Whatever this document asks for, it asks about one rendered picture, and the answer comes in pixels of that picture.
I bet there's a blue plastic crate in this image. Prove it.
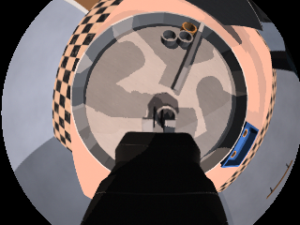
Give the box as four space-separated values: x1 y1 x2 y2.
220 121 259 168

